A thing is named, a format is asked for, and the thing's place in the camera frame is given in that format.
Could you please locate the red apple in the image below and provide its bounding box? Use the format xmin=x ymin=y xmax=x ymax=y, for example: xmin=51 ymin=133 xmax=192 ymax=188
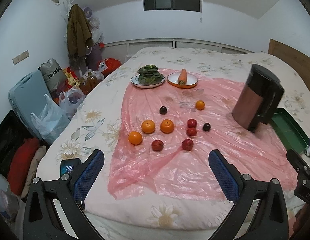
xmin=151 ymin=140 xmax=164 ymax=152
xmin=187 ymin=119 xmax=197 ymax=128
xmin=182 ymin=139 xmax=194 ymax=151
xmin=186 ymin=127 xmax=197 ymax=137

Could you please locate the small orange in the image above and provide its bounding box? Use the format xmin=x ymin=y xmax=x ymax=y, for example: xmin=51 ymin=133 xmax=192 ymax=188
xmin=195 ymin=100 xmax=205 ymax=111

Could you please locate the black smartphone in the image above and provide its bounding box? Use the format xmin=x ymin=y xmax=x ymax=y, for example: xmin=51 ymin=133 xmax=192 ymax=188
xmin=60 ymin=158 xmax=82 ymax=180

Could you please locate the green tray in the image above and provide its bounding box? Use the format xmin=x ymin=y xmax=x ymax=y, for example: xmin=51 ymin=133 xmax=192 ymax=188
xmin=269 ymin=108 xmax=308 ymax=153

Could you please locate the red pillow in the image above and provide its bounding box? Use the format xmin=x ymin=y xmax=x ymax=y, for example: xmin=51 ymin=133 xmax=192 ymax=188
xmin=7 ymin=138 xmax=40 ymax=196

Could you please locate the clear plastic bag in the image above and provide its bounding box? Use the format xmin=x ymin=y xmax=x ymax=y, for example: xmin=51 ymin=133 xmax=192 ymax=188
xmin=30 ymin=94 xmax=70 ymax=145

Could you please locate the floral bed quilt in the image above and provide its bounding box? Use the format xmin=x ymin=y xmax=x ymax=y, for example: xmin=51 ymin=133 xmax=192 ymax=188
xmin=37 ymin=47 xmax=310 ymax=239

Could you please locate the white plastic bag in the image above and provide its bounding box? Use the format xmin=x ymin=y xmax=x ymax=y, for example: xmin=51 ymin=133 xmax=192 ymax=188
xmin=59 ymin=88 xmax=85 ymax=120

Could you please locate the black brown kettle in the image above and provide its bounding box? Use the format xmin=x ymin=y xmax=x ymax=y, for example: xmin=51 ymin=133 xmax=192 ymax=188
xmin=231 ymin=64 xmax=285 ymax=132

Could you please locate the light blue suitcase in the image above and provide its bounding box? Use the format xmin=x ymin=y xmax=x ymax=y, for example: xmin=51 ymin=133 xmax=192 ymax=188
xmin=8 ymin=70 xmax=51 ymax=140

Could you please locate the pink plastic sheet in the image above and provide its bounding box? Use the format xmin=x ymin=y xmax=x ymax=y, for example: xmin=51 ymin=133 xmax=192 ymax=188
xmin=108 ymin=75 xmax=297 ymax=200

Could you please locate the dark plum right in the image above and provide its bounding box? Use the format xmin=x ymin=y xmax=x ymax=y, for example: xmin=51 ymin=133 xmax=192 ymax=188
xmin=203 ymin=122 xmax=211 ymax=132

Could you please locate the dark plum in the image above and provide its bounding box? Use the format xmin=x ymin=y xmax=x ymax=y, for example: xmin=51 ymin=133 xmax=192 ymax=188
xmin=203 ymin=122 xmax=211 ymax=132
xmin=159 ymin=106 xmax=167 ymax=115

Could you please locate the grey packaging bag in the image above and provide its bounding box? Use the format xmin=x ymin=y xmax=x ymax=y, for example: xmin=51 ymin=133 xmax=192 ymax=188
xmin=39 ymin=58 xmax=66 ymax=92

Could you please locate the wooden headboard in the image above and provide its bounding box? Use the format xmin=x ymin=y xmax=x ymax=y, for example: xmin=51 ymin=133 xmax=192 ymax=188
xmin=268 ymin=39 xmax=310 ymax=91

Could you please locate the dark plum left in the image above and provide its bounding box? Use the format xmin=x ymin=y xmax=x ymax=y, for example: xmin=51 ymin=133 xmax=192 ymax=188
xmin=159 ymin=106 xmax=167 ymax=115

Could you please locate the white plate with greens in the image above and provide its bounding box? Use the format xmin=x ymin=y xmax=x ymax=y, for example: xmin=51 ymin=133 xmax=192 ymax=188
xmin=130 ymin=75 xmax=165 ymax=89

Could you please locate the red plastic bag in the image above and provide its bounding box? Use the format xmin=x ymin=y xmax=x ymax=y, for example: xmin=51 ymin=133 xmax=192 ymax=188
xmin=98 ymin=58 xmax=122 ymax=76

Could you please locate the pile of green leaves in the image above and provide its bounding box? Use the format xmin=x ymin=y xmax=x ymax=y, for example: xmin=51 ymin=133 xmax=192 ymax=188
xmin=137 ymin=64 xmax=162 ymax=77

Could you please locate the olive green jacket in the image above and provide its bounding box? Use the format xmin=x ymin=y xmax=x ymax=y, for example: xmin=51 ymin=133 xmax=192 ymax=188
xmin=66 ymin=4 xmax=94 ymax=57

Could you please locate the orange rimmed plate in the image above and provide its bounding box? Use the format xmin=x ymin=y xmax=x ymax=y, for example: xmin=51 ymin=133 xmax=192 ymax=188
xmin=167 ymin=71 xmax=198 ymax=89

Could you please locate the carrot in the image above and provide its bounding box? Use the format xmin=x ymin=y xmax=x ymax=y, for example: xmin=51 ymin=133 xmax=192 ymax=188
xmin=177 ymin=69 xmax=188 ymax=86

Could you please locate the white coat rack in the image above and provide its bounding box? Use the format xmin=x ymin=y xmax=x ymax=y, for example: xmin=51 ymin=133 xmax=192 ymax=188
xmin=61 ymin=0 xmax=75 ymax=22

